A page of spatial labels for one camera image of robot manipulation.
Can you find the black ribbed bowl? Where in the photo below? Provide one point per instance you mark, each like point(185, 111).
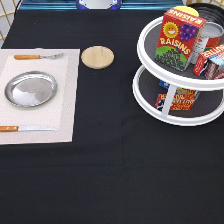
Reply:
point(210, 12)

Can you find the white two-tier lazy Susan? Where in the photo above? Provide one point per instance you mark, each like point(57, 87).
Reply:
point(208, 107)

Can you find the round silver metal plate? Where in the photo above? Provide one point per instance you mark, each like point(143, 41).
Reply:
point(30, 89)

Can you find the beige woven placemat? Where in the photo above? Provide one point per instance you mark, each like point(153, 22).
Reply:
point(57, 113)

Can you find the round wooden coaster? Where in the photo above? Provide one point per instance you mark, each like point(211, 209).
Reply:
point(97, 57)

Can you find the red box lower shelf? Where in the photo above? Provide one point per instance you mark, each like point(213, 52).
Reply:
point(183, 99)

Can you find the red raisins box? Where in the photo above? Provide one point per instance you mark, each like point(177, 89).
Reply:
point(177, 40)

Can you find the red butter box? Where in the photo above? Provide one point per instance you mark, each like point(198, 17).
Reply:
point(210, 63)

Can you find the yellow green cylindrical can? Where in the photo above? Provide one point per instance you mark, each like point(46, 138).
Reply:
point(186, 11)

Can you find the wooden handled knife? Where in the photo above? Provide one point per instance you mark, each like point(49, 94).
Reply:
point(25, 128)

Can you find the wooden handled fork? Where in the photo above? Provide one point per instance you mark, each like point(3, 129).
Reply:
point(26, 57)

